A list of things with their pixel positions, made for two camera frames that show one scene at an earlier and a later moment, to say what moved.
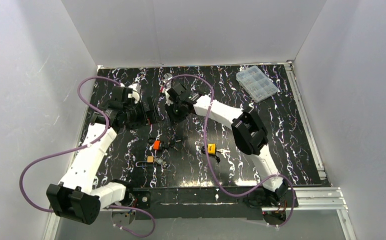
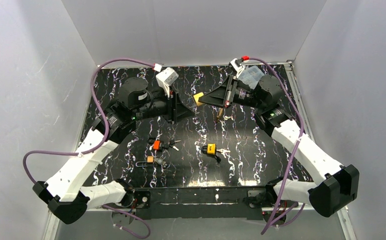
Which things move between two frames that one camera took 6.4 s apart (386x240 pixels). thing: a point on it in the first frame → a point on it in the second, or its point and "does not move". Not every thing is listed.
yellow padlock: (211, 149) does not move
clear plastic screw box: (256, 84) does not move
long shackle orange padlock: (150, 159) does not move
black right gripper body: (173, 110) → (230, 94)
